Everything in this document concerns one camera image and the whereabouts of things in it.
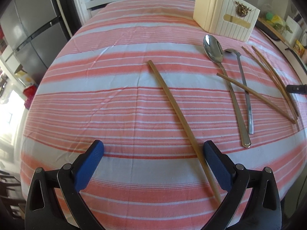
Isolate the pink white striped tablecloth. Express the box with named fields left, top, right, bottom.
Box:
left=20, top=0, right=306, bottom=229

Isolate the wooden chopstick across spoons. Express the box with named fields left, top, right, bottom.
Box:
left=216, top=73, right=297, bottom=124

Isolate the red bag on floor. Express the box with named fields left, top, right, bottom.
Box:
left=23, top=85, right=37, bottom=110

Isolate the small silver spoon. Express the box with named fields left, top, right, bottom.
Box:
left=224, top=48, right=255, bottom=135

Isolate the yellow snack packet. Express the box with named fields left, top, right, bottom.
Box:
left=294, top=39, right=306, bottom=58

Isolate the yellow green produce bag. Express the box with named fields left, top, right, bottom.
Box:
left=265, top=12, right=293, bottom=34

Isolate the long wooden chopstick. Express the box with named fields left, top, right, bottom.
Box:
left=148, top=60, right=222, bottom=204

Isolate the large silver spoon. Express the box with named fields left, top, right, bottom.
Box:
left=203, top=34, right=251, bottom=148

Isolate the grey refrigerator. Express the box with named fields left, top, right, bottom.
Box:
left=1, top=0, right=70, bottom=84

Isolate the white knife block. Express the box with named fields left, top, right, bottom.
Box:
left=285, top=16, right=302, bottom=46

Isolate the wooden cutting board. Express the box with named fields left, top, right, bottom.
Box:
left=256, top=18, right=293, bottom=50

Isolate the cream utensil holder box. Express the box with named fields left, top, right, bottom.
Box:
left=193, top=0, right=260, bottom=42

